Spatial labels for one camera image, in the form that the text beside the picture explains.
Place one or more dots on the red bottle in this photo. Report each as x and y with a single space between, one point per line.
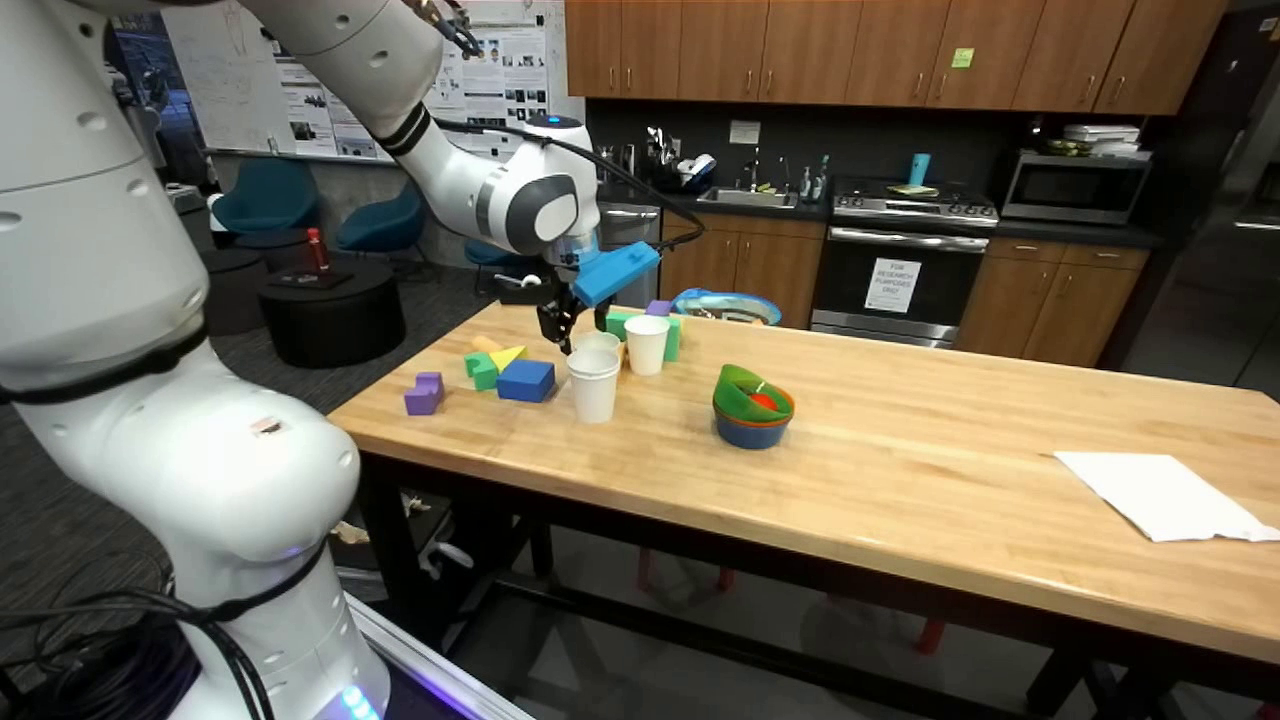
319 248

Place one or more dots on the wooden upper cabinets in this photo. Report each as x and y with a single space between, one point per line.
864 53

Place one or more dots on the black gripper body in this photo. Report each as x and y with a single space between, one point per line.
557 286

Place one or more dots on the blue foam cube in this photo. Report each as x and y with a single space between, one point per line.
524 383

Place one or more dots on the wall posters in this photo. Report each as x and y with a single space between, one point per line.
514 75

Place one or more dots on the dark grey ottoman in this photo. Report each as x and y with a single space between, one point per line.
236 292

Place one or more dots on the white paper sheet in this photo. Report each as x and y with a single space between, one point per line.
1161 496

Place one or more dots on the small purple foam block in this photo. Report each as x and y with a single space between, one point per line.
657 307

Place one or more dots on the white lit robot platform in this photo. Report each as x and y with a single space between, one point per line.
427 664

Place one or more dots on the steel microwave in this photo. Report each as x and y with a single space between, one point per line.
1075 187

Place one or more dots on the steel sink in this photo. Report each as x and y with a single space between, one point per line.
746 201

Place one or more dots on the black round ottoman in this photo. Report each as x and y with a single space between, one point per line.
329 319

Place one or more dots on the black shiny round object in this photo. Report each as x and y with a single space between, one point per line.
690 175

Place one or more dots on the green plastic bowl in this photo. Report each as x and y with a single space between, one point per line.
746 392

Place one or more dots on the dark refrigerator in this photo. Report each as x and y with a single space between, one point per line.
1225 267

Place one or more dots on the yellow foam triangle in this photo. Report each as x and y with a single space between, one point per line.
506 353

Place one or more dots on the steel kitchen oven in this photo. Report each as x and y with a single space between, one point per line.
905 225

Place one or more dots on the small green foam arch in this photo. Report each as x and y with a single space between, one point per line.
481 369

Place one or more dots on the wooden sink cabinet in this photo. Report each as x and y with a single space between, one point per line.
746 274

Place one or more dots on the black tape dispenser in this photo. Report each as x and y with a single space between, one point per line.
506 286

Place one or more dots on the white paper notice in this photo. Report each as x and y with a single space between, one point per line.
895 286

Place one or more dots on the purple foam arch block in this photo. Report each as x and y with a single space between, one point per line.
427 397

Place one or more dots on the blue bottle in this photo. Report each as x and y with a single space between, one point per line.
919 169

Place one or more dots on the green sticky note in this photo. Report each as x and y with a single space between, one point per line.
961 59

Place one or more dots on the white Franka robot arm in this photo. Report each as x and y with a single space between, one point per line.
200 495

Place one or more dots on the stack of white bowls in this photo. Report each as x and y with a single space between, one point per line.
1104 136

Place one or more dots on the black metal table frame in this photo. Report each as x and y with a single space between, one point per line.
385 520

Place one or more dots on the narrow wooden lower cabinet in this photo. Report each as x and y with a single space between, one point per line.
1052 300

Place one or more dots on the small orange object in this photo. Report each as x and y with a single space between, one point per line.
767 397

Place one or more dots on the white wall plate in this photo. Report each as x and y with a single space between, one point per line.
746 132

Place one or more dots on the blue plastic bowl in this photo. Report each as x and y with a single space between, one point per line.
751 435

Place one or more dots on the large green foam block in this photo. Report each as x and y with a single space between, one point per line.
617 322

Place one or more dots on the light blue tub chair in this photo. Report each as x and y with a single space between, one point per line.
726 307

